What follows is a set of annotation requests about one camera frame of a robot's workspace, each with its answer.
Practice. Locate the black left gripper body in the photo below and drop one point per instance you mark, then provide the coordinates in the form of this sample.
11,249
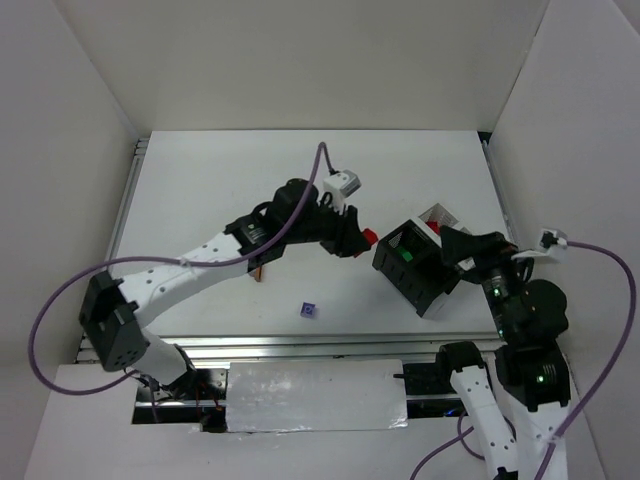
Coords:
342,231

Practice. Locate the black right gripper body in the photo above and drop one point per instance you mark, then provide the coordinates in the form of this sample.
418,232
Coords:
480,251

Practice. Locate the red brown lego brick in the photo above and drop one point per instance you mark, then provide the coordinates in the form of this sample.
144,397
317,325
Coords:
370,236

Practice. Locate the lavender lego brick front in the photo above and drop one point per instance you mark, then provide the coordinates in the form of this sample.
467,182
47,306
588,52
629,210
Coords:
308,310

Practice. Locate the red green half-round lego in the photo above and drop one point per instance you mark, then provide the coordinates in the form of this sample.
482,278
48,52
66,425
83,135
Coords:
434,226

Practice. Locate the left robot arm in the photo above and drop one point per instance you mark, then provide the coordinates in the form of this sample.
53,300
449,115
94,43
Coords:
116,312

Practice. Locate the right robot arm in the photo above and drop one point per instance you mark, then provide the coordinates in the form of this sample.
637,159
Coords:
529,315

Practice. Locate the black compartment container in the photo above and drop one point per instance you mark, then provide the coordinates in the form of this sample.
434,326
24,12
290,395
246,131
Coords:
425,282

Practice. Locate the white taped cover sheet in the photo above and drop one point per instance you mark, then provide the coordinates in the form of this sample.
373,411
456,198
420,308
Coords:
310,396

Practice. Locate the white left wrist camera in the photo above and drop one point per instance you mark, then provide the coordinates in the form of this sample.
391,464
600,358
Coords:
341,185

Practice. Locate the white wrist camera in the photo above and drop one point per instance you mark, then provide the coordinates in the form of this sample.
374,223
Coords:
551,246
341,185

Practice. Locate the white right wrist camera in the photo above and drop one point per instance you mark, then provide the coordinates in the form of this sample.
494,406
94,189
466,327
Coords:
551,246

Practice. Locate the aluminium right rail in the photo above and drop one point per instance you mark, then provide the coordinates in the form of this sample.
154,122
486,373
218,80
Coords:
485,138

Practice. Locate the aluminium front rail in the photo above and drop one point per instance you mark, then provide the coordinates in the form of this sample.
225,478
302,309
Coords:
209,350

